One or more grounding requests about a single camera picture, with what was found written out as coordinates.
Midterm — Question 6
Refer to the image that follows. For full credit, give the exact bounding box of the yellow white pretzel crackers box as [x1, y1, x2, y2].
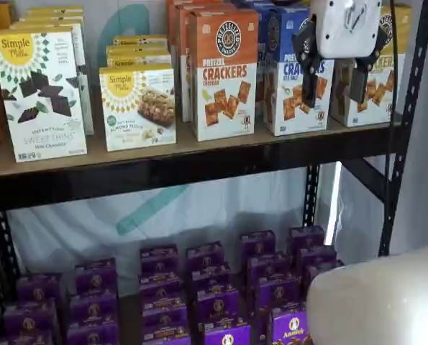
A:
[329, 2, 414, 128]

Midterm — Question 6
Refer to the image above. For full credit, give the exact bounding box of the almond flour bars box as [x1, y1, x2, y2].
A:
[105, 53, 173, 70]
[98, 66, 178, 152]
[106, 44, 171, 58]
[112, 34, 168, 47]

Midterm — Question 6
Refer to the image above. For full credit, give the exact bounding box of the grey white fabric curtain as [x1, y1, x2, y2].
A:
[337, 0, 428, 258]

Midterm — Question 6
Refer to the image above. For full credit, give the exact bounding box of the black metal shelving rack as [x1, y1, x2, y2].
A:
[0, 0, 428, 345]

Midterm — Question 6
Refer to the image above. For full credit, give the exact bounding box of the brown wooden shelf board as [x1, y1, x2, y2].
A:
[0, 114, 404, 179]

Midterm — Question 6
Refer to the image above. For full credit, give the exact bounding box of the orange white pretzel crackers box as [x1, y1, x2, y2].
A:
[166, 0, 232, 57]
[178, 3, 238, 124]
[188, 7, 260, 142]

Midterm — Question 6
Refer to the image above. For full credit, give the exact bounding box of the purple Annie's snack box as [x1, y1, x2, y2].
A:
[288, 225, 326, 253]
[66, 318, 121, 345]
[3, 300, 57, 336]
[0, 328, 53, 345]
[185, 241, 225, 274]
[69, 290, 119, 324]
[246, 252, 291, 280]
[143, 322, 191, 345]
[140, 244, 179, 275]
[305, 260, 345, 287]
[240, 229, 277, 258]
[75, 257, 118, 294]
[196, 289, 241, 326]
[141, 296, 186, 326]
[17, 274, 63, 303]
[140, 271, 182, 300]
[258, 274, 304, 308]
[191, 268, 233, 294]
[270, 306, 314, 345]
[296, 246, 338, 274]
[203, 323, 252, 345]

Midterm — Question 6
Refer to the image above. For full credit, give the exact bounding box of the white backdrop with teal logo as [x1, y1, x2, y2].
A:
[4, 0, 341, 283]

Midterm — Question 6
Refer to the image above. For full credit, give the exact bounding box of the mint chocolate sweet thins box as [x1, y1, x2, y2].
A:
[9, 19, 95, 137]
[19, 13, 85, 24]
[0, 25, 88, 163]

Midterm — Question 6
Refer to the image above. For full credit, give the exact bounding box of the tan wooden shelf board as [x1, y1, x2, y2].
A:
[53, 247, 272, 345]

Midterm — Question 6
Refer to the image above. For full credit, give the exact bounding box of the blue white pretzel crackers box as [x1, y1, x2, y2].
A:
[235, 0, 310, 119]
[263, 6, 336, 137]

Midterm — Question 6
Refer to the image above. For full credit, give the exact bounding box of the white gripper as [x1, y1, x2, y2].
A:
[291, 0, 393, 109]

